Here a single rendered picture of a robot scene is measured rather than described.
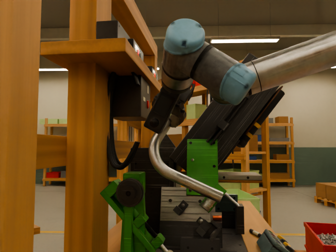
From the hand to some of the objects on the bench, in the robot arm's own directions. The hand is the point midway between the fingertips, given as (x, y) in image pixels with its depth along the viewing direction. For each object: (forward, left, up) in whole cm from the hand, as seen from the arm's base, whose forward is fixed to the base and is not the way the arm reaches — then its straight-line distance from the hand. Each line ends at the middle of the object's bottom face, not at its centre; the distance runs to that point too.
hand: (166, 123), depth 85 cm
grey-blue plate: (-25, -41, -42) cm, 64 cm away
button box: (-35, -12, -45) cm, 58 cm away
